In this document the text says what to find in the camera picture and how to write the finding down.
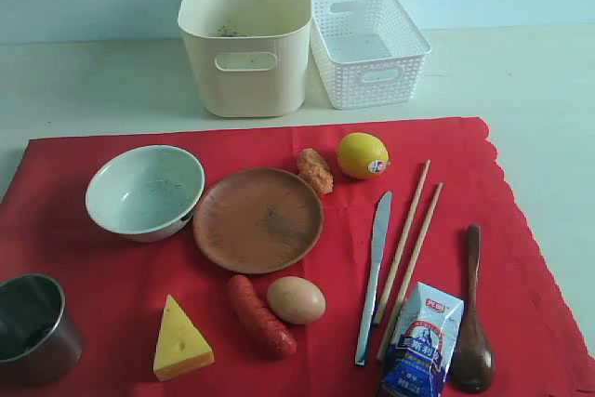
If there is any brown egg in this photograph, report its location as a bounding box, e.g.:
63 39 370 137
267 276 326 324

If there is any cream plastic bin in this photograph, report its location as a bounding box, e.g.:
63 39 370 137
178 0 312 118

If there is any blue white milk carton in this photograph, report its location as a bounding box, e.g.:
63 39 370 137
377 282 464 397

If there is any dark wooden spoon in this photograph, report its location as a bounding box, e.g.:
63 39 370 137
450 224 496 393

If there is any wooden chopstick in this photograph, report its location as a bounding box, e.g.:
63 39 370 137
377 182 443 363
373 160 430 326

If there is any yellow lemon with sticker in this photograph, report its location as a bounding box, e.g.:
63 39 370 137
337 132 390 179

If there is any orange fried nugget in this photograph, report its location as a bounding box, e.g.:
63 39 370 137
297 148 334 195

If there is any right wooden chopstick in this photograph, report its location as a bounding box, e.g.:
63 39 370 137
377 182 443 363

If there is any brown wooden plate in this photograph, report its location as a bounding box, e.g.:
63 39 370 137
192 167 324 274

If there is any left wooden chopstick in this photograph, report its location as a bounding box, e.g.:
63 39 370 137
373 160 430 326

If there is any white perforated plastic basket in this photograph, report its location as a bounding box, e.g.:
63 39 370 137
311 0 431 110

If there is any silver table knife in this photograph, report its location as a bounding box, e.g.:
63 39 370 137
354 191 392 366

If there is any red table cloth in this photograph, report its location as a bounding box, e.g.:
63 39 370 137
1 117 594 396

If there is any red sausage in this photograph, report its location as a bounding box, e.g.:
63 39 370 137
227 274 298 359

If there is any stainless steel cup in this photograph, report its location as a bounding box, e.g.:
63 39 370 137
1 273 83 388

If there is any pale green ceramic bowl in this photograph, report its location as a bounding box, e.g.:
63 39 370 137
85 145 205 243

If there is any yellow cheese wedge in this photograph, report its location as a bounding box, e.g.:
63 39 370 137
152 295 215 381

